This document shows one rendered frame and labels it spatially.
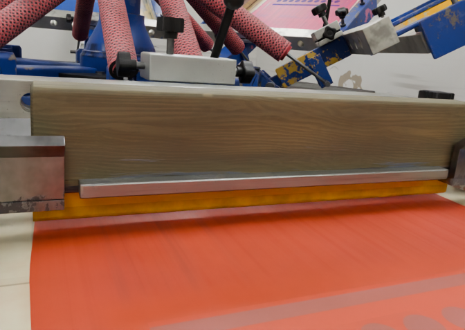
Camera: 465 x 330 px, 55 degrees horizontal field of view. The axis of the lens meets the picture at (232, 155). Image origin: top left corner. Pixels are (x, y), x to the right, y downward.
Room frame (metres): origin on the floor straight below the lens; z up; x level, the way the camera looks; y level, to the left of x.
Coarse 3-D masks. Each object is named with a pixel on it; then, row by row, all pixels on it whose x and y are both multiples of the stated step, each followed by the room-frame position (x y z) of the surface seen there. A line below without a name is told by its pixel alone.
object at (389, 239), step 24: (288, 216) 0.37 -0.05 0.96; (312, 216) 0.37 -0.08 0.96; (336, 216) 0.38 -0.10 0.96; (360, 216) 0.39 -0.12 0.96; (384, 216) 0.39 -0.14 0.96; (408, 216) 0.40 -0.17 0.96; (432, 216) 0.40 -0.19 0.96; (456, 216) 0.41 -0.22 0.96; (336, 240) 0.33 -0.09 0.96; (360, 240) 0.33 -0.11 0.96; (384, 240) 0.33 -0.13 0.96; (408, 240) 0.34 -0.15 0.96; (432, 240) 0.34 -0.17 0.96; (456, 240) 0.35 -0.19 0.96; (360, 264) 0.29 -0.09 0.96; (384, 264) 0.29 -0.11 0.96; (408, 264) 0.29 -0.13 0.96; (432, 264) 0.30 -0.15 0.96; (456, 264) 0.30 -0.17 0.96
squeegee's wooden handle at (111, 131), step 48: (48, 96) 0.29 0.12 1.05; (96, 96) 0.30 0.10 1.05; (144, 96) 0.32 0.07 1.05; (192, 96) 0.33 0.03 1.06; (240, 96) 0.35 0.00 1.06; (288, 96) 0.37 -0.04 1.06; (336, 96) 0.39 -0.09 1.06; (384, 96) 0.44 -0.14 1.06; (96, 144) 0.30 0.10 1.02; (144, 144) 0.32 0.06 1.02; (192, 144) 0.33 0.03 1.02; (240, 144) 0.35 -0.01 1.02; (288, 144) 0.37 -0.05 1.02; (336, 144) 0.39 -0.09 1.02; (384, 144) 0.41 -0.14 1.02; (432, 144) 0.44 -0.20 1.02
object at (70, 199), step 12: (432, 180) 0.46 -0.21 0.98; (204, 192) 0.35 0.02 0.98; (216, 192) 0.35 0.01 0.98; (228, 192) 0.36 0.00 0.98; (240, 192) 0.36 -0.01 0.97; (252, 192) 0.37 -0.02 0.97; (264, 192) 0.37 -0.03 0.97; (276, 192) 0.38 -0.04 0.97; (288, 192) 0.38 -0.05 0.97; (300, 192) 0.39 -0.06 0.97; (72, 204) 0.31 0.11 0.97; (84, 204) 0.31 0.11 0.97; (96, 204) 0.32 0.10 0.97; (108, 204) 0.32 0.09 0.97
